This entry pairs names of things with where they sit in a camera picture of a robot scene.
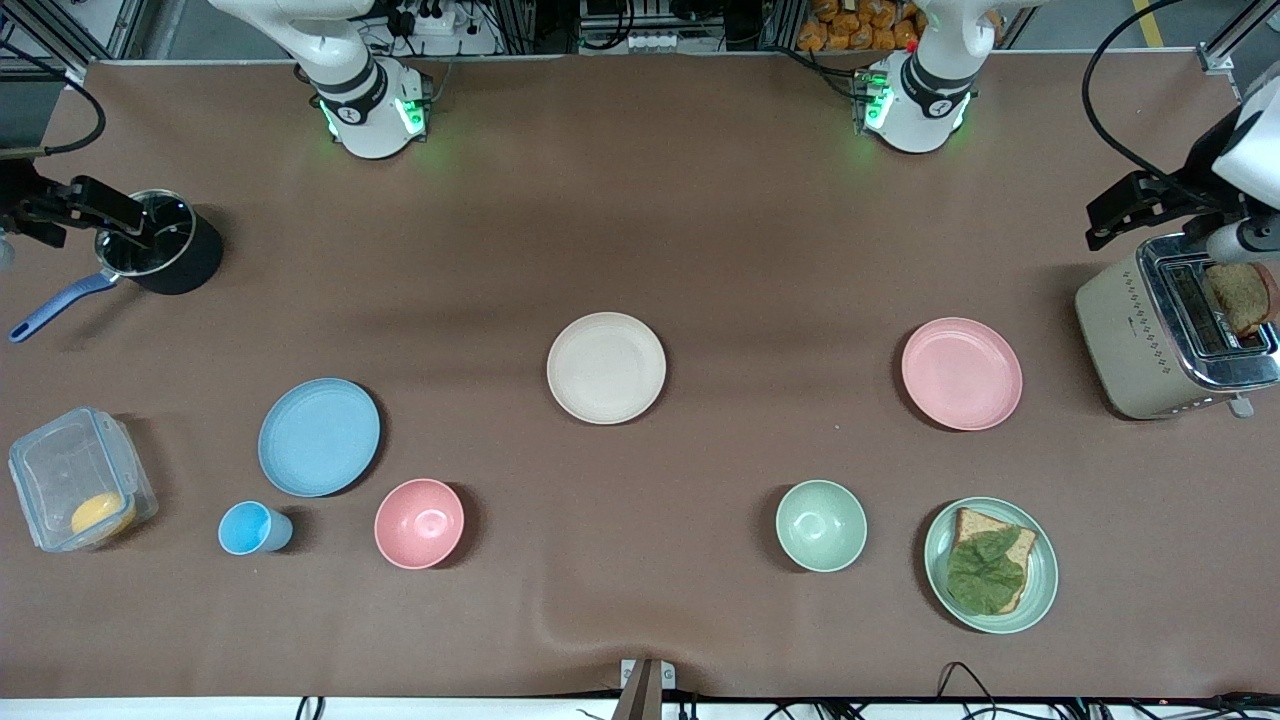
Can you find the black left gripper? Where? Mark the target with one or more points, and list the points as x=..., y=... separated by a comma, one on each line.
x=1186, y=198

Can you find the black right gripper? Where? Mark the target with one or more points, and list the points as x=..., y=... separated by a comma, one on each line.
x=17, y=192

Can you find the pink plate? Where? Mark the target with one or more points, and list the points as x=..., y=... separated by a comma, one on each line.
x=962, y=374

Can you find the blue plate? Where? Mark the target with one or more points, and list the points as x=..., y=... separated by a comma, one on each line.
x=319, y=437

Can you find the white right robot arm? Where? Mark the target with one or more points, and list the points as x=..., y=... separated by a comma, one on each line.
x=365, y=95

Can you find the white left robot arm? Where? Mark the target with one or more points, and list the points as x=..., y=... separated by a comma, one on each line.
x=925, y=95

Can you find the beige chrome toaster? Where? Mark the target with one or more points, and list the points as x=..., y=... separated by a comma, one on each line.
x=1125, y=340

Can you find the dark toast slice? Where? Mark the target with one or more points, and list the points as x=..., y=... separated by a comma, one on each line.
x=1240, y=298

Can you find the clear plastic lidded container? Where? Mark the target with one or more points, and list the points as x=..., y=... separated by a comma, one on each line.
x=60, y=470

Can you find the round orange yellow food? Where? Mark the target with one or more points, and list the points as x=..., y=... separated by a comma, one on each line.
x=102, y=515

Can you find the orange snack bags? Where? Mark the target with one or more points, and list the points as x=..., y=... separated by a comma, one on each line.
x=850, y=25

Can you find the blue cup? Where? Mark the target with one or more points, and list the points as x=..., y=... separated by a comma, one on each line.
x=250, y=528

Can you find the brown bread slice with crust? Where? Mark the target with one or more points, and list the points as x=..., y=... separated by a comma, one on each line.
x=1018, y=548

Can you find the white power strip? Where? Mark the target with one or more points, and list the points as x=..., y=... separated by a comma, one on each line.
x=432, y=20

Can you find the green plate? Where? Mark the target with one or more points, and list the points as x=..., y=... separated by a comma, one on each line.
x=1040, y=580

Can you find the green lettuce leaf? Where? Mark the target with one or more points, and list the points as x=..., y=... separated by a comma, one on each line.
x=982, y=575

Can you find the pink bowl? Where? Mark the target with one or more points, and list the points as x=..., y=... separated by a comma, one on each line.
x=419, y=523

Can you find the green bowl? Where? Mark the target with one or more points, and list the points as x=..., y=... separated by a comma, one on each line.
x=821, y=526

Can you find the beige plate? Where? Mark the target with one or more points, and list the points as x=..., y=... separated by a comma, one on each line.
x=606, y=368

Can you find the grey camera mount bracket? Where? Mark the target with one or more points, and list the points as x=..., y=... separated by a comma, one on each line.
x=647, y=685

